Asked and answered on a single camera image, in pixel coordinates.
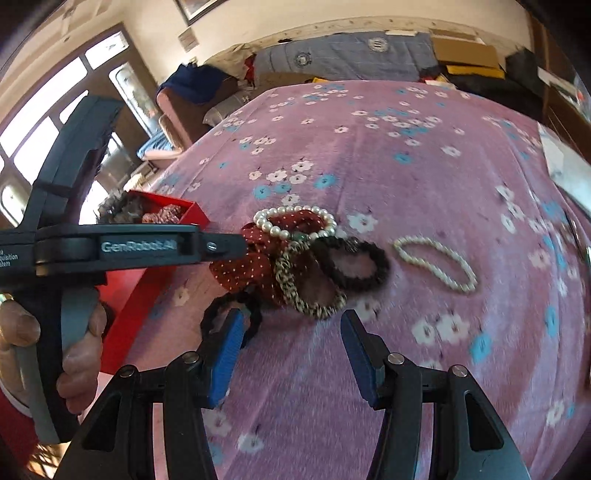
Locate white paper sheet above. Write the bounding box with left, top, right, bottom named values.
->
left=538, top=122, right=591, bottom=205

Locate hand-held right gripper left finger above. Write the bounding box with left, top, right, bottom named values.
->
left=55, top=308, right=245, bottom=480

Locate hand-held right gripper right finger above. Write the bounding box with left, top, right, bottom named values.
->
left=341, top=309, right=532, bottom=480

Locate wooden glass door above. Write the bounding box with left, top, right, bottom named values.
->
left=107, top=60, right=163, bottom=139

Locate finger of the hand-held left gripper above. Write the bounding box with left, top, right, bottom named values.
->
left=196, top=225, right=249, bottom=267

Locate black cloth pile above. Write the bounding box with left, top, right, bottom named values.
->
left=503, top=48, right=546, bottom=121

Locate dark blue cloth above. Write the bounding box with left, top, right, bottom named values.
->
left=159, top=64, right=229, bottom=99

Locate black scrunchie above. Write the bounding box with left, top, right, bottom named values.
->
left=314, top=237, right=391, bottom=294

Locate red box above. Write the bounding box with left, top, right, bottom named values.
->
left=95, top=189, right=211, bottom=376

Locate pink floral blanket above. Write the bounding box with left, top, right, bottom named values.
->
left=104, top=79, right=591, bottom=480

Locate light blue cushion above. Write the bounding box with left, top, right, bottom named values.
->
left=136, top=129, right=180, bottom=161

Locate framed wall picture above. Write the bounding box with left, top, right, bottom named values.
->
left=174, top=0, right=223, bottom=27

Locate thin black hair tie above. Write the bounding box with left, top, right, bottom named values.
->
left=200, top=293, right=264, bottom=348

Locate red polka dot scrunchie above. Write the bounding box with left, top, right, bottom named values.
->
left=210, top=209, right=331, bottom=306

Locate pink sofa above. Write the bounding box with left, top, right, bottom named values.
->
left=156, top=85, right=222, bottom=151

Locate grey lace scrunchie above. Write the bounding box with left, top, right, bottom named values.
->
left=98, top=191, right=145, bottom=223

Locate blue striped quilt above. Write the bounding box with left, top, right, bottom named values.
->
left=254, top=31, right=440, bottom=88

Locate grey pillow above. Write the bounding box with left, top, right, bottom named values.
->
left=203, top=91, right=254, bottom=127

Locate yellow flat box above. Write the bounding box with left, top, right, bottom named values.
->
left=445, top=65, right=507, bottom=80

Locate person's left hand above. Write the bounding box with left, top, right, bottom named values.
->
left=0, top=300, right=108, bottom=415

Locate leopard print hair tie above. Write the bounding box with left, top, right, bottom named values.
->
left=274, top=240, right=348, bottom=320

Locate cream bead bracelet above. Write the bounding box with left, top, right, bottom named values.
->
left=393, top=235, right=478, bottom=294

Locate plaid scrunchie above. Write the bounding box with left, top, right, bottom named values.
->
left=142, top=205, right=186, bottom=225

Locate large white pearl bracelet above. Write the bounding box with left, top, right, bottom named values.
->
left=253, top=205, right=338, bottom=241

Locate brown cardboard box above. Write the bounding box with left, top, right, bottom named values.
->
left=431, top=36, right=502, bottom=70

